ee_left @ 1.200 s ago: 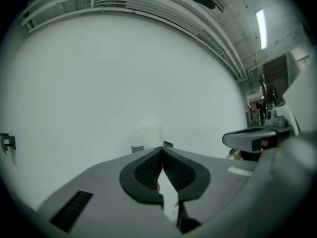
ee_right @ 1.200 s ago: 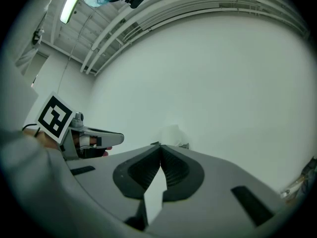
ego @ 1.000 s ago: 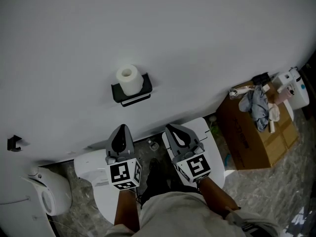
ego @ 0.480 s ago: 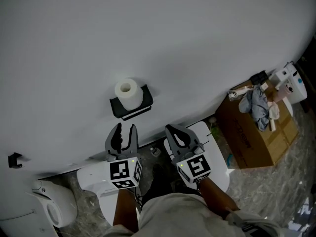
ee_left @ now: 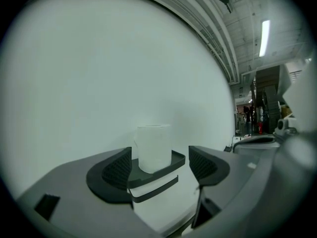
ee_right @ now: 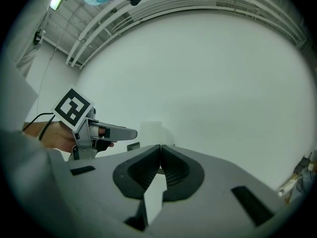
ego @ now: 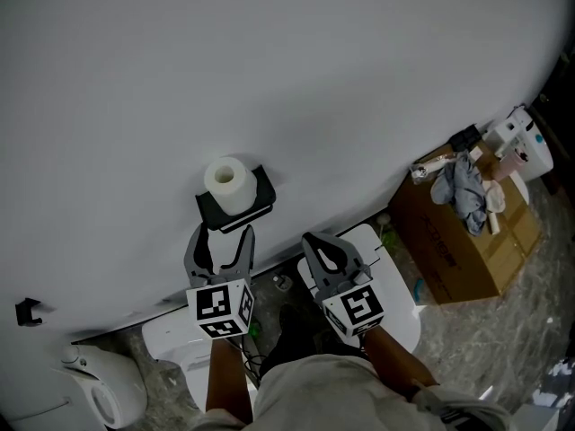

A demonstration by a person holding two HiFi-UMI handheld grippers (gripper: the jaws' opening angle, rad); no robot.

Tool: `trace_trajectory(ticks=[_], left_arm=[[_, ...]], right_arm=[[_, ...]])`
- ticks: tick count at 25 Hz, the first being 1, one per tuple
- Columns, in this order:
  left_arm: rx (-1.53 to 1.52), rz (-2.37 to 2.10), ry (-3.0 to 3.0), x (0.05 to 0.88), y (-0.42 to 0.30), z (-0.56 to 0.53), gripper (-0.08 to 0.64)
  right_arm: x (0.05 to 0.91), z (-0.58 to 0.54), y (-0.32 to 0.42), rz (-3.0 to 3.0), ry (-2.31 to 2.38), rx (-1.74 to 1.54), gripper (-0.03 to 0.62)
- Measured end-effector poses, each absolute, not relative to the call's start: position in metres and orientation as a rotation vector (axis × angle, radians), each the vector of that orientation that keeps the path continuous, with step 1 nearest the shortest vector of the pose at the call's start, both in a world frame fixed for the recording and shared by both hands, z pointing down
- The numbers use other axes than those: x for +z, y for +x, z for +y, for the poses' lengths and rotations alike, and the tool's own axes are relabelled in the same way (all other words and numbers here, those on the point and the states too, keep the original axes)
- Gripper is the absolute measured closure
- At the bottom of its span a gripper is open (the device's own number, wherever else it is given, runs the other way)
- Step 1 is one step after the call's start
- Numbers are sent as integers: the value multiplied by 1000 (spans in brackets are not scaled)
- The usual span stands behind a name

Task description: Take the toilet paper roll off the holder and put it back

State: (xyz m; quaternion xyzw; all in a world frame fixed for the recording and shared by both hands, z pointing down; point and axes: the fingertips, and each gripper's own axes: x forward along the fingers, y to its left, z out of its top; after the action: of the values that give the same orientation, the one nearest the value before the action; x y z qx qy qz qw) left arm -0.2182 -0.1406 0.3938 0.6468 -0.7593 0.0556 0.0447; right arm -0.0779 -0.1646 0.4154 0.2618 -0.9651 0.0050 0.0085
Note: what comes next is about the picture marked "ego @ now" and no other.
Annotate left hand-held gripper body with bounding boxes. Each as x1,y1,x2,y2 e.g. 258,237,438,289
185,262,255,342

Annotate person's right forearm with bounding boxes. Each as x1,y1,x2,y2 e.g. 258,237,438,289
358,323,439,401

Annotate white foam box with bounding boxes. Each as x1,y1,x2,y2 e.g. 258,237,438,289
511,403,563,431

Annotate person's left forearm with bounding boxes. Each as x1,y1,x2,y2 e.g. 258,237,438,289
205,337,251,427

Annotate large brown cardboard box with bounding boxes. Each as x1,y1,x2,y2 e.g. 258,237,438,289
387,138,543,306

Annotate white wrapped tube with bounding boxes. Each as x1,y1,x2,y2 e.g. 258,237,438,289
410,154,460,181

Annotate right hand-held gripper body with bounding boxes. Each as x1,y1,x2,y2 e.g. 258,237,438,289
314,264,386,347

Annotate black wall hook bracket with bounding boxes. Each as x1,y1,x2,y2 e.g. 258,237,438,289
13,296,45,328

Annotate cream crumpled cloth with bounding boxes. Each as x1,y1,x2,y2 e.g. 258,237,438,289
483,181,507,216

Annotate pink cup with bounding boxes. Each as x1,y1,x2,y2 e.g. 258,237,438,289
489,150,527,183

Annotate white toilet with round tank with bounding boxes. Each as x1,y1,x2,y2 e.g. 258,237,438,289
141,304,262,415

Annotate black wall paper holder shelf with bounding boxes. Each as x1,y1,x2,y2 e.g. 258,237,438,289
194,163,277,235

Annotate black metal holder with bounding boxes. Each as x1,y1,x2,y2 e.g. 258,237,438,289
449,124,482,152

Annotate white flat square toilet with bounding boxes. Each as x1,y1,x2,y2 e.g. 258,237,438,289
296,223,422,355

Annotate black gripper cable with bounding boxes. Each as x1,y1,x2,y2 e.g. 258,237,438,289
224,330,267,379

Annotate white toilet paper roll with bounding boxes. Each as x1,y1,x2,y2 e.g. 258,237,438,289
203,155,259,217

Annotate grey crumpled cloth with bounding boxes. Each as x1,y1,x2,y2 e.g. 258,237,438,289
430,152,489,237

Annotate person's grey shirt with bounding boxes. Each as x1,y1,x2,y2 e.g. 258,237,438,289
192,352,514,431

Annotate white paper scraps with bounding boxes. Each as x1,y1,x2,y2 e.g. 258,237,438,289
531,358,575,409

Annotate dark metal shelf rack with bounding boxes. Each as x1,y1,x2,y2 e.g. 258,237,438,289
529,51,575,206

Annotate white plastic box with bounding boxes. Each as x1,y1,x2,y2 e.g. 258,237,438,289
486,119,527,153

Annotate white appliance with blue button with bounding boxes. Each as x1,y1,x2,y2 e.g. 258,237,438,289
507,105,555,184

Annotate white round brush head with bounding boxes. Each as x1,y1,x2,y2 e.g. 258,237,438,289
376,212,399,247

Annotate white urinal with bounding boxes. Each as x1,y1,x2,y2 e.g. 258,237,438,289
8,343,149,431

